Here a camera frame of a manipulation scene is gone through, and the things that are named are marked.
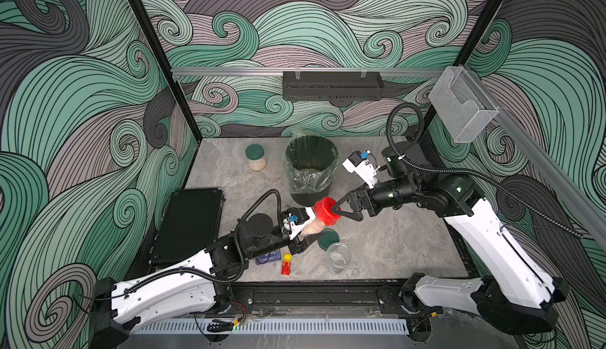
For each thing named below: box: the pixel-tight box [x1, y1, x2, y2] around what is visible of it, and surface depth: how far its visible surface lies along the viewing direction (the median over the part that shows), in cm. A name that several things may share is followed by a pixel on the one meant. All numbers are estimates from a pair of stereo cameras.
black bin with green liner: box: [282, 131, 339, 207], surface depth 88 cm
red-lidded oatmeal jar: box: [314, 196, 342, 226], surface depth 56 cm
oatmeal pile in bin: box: [297, 168, 325, 177], surface depth 77 cm
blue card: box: [254, 248, 282, 266], surface depth 82 cm
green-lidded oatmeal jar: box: [245, 143, 267, 172], surface depth 106 cm
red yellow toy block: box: [280, 252, 293, 276], surface depth 81 cm
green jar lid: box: [317, 228, 341, 252], surface depth 89 cm
